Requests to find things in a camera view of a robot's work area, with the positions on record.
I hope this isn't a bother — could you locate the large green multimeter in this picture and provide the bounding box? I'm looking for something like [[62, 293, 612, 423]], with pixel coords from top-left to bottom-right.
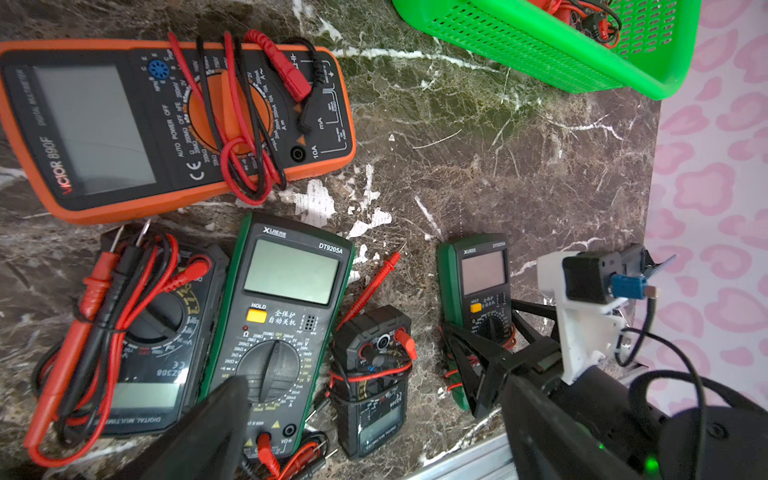
[[200, 213, 355, 460]]

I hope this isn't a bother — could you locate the red wide multimeter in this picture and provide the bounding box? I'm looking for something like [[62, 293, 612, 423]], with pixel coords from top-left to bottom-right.
[[530, 0, 623, 49]]

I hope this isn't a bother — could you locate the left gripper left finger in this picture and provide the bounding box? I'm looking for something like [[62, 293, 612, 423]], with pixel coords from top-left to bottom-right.
[[113, 376, 250, 480]]

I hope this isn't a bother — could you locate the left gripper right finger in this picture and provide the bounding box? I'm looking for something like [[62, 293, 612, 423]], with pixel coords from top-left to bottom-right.
[[500, 376, 640, 479]]

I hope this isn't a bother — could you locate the orange wide multimeter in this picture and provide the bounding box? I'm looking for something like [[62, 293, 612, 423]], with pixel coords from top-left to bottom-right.
[[1, 30, 356, 225]]

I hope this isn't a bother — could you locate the aluminium front rail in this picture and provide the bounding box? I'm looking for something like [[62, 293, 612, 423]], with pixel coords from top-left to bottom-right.
[[404, 435, 518, 480]]

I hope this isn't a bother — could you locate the small dark multimeter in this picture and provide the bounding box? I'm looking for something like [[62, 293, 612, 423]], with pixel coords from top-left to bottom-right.
[[327, 305, 418, 460], [24, 224, 229, 468]]

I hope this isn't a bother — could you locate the green plastic basket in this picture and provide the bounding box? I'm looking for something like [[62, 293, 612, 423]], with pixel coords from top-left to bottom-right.
[[394, 1, 702, 100]]

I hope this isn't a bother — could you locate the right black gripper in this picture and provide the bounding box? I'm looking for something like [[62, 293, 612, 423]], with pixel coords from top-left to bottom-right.
[[443, 300, 563, 420]]

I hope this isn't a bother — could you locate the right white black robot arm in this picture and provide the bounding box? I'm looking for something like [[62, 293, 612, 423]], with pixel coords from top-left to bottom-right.
[[442, 301, 767, 479]]

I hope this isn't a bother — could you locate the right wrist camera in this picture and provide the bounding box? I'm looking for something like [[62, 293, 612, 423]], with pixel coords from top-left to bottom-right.
[[537, 244, 676, 385]]

